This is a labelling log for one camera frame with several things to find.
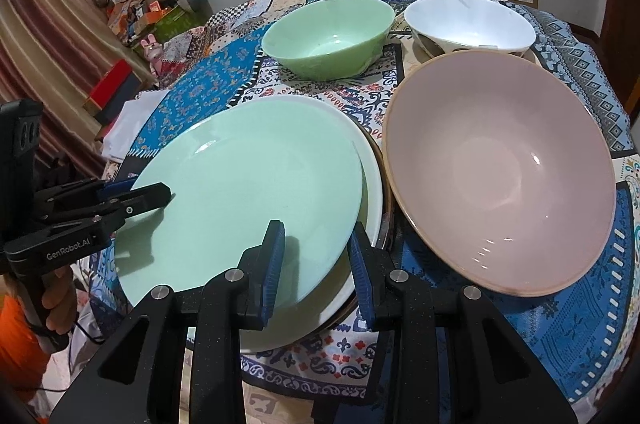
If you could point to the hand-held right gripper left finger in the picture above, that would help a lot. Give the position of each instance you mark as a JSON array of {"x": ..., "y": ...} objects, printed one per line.
[{"x": 272, "y": 264}]

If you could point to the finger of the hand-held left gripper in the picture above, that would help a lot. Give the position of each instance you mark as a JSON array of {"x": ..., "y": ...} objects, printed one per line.
[
  {"x": 120, "y": 188},
  {"x": 145, "y": 203}
]

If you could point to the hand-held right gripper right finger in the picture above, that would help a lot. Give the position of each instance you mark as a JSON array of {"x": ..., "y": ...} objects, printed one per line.
[{"x": 360, "y": 279}]

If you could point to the brown plate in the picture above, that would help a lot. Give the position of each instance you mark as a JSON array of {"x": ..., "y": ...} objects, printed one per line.
[{"x": 388, "y": 229}]

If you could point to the white plate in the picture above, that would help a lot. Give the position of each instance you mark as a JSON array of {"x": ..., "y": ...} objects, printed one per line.
[{"x": 372, "y": 194}]

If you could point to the green plate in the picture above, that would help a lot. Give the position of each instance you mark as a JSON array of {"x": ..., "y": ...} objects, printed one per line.
[{"x": 240, "y": 184}]

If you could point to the pink bowl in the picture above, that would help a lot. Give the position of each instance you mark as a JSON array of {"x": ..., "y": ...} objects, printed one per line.
[{"x": 500, "y": 174}]

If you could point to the green bowl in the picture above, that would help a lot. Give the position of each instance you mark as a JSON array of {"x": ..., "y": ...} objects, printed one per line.
[{"x": 325, "y": 49}]

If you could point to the white bowl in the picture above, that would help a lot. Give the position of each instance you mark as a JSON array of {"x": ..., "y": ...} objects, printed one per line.
[{"x": 470, "y": 24}]

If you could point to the person's left forearm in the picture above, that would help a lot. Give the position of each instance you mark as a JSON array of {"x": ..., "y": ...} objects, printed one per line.
[{"x": 20, "y": 344}]

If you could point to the person's left hand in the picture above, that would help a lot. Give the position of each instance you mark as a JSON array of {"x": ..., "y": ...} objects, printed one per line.
[{"x": 60, "y": 304}]

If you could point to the white folded cloth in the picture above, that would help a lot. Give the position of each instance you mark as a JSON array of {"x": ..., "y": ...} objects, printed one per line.
[{"x": 130, "y": 124}]

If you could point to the dark blue box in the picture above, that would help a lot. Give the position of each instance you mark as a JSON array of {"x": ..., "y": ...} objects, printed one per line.
[{"x": 127, "y": 101}]

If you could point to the red box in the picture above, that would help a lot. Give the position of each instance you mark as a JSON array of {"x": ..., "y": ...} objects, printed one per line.
[{"x": 107, "y": 84}]

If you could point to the pink bunny toy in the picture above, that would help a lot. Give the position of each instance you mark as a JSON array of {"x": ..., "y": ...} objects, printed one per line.
[{"x": 152, "y": 54}]

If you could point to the green storage box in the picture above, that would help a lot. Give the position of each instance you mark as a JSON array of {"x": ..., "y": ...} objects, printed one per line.
[{"x": 175, "y": 21}]

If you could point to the striped curtain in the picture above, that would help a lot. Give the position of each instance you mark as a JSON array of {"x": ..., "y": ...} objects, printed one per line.
[{"x": 40, "y": 29}]

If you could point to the pile of assorted packages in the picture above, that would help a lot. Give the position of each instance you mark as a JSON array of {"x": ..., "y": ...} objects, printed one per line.
[{"x": 135, "y": 9}]

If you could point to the patchwork blanket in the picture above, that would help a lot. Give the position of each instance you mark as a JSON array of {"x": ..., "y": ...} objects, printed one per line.
[{"x": 575, "y": 329}]

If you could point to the wooden door frame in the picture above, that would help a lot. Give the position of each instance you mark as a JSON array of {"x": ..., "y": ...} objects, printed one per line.
[{"x": 620, "y": 4}]

